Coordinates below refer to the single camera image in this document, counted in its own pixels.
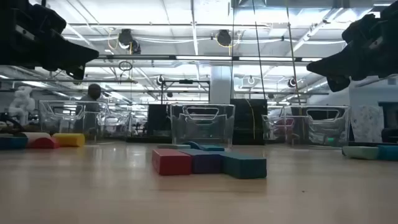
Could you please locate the black cabinet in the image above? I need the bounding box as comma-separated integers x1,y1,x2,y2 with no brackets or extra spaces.
230,98,269,146

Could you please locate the long ceiling light bar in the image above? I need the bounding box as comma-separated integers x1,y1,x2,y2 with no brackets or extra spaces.
97,54,323,62

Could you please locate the white patterned panel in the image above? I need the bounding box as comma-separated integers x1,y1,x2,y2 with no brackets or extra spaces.
349,105,386,143

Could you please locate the red rectangular block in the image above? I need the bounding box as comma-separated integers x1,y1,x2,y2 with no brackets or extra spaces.
151,148,193,176

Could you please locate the purple rectangular block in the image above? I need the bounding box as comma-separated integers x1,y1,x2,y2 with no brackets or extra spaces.
178,148,225,174

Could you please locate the black monitor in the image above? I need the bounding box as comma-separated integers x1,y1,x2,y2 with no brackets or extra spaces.
147,103,172,137

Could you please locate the cream cylinder block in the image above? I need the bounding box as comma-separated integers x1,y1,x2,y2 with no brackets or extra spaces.
22,131,52,144

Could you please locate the black metal gantry frame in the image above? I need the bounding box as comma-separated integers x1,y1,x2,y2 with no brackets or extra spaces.
160,78,211,105

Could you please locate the white humanoid robot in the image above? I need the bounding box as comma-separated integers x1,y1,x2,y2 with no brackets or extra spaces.
8,86,36,126

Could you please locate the thin yellow cable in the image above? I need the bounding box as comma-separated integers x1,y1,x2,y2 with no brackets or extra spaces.
244,98,256,140

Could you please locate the white square pillar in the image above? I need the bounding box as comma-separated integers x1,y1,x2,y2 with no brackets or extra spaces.
210,65,234,105

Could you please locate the black chair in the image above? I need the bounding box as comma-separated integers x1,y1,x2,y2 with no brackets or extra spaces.
381,127,398,144

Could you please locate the black ceiling cable reel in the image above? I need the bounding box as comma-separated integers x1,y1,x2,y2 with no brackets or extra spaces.
130,39,142,55
118,28,134,47
216,29,233,47

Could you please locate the person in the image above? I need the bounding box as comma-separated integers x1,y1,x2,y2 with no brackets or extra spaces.
73,83,103,133

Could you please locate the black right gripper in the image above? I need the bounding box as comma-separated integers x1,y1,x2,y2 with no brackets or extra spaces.
307,1,398,93

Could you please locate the clear plastic bin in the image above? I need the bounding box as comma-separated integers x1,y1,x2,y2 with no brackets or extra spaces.
262,105,351,147
39,100,132,141
170,103,236,149

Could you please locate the red half-round block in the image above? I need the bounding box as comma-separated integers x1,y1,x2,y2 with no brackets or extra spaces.
27,137,60,149

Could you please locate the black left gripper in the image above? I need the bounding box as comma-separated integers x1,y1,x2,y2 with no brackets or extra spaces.
0,0,100,80

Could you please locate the light blue small block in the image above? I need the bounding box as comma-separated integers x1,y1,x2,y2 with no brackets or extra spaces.
341,146,381,161

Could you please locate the green rectangular block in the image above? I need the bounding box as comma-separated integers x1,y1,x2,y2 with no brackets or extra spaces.
157,143,192,150

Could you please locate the yellow cylinder block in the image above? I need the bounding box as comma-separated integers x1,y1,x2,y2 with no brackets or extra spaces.
52,133,86,147

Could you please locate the teal blue small block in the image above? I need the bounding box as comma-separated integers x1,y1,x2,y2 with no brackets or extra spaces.
198,144,225,152

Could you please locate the thin black hanging cable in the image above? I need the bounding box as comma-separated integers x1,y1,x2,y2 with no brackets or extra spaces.
231,0,236,100

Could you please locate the blue-teal rectangular block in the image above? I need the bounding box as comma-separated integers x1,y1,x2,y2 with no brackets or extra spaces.
221,151,267,180

